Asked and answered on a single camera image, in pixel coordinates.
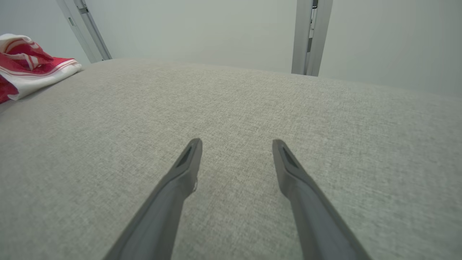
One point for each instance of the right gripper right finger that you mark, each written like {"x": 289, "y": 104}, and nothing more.
{"x": 321, "y": 224}

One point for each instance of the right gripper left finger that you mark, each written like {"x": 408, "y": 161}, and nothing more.
{"x": 158, "y": 224}

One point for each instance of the red white shorts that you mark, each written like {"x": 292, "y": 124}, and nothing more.
{"x": 36, "y": 77}

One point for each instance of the grey partition post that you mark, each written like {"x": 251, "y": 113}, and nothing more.
{"x": 90, "y": 36}
{"x": 299, "y": 36}

